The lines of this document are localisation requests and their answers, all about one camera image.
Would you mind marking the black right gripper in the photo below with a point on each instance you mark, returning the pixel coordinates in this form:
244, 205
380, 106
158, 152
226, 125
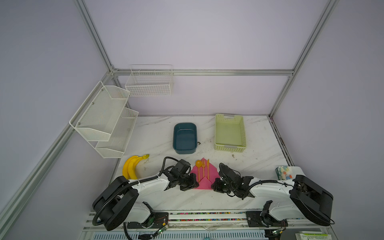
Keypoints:
216, 186

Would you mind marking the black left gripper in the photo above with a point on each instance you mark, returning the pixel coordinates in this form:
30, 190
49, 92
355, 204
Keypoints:
193, 183

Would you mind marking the pink paper napkin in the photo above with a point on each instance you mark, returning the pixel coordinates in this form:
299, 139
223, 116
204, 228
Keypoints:
204, 183

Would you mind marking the orange plastic fork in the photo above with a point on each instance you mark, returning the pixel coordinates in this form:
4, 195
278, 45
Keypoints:
203, 167

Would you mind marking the orange plastic knife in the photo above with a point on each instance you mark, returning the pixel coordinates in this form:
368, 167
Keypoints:
208, 169

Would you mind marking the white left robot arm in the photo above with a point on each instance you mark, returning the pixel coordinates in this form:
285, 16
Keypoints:
115, 203

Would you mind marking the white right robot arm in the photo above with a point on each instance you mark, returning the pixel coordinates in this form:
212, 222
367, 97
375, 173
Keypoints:
295, 198

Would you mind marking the dark teal plastic bin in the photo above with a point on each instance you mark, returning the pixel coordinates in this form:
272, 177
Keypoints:
185, 140

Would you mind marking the light green perforated basket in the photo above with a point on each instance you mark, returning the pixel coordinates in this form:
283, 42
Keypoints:
230, 134

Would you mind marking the yellow banana bunch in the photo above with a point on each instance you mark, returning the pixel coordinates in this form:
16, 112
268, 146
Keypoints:
129, 168

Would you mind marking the colourful tissue pack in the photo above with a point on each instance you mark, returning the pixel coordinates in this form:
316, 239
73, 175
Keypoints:
288, 172

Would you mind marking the white mesh lower shelf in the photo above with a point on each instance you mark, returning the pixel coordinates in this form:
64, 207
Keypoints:
119, 140

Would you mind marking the white mesh shelf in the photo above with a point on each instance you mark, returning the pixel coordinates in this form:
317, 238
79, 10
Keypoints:
119, 140
96, 119

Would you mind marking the white mesh upper shelf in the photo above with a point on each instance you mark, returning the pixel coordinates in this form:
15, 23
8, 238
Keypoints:
96, 119

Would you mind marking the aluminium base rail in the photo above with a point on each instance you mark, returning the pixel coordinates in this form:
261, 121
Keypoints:
209, 224

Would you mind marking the white wire wall basket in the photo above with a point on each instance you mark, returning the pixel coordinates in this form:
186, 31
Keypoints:
150, 80

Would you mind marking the aluminium frame post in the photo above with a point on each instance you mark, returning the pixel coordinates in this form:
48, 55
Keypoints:
319, 26

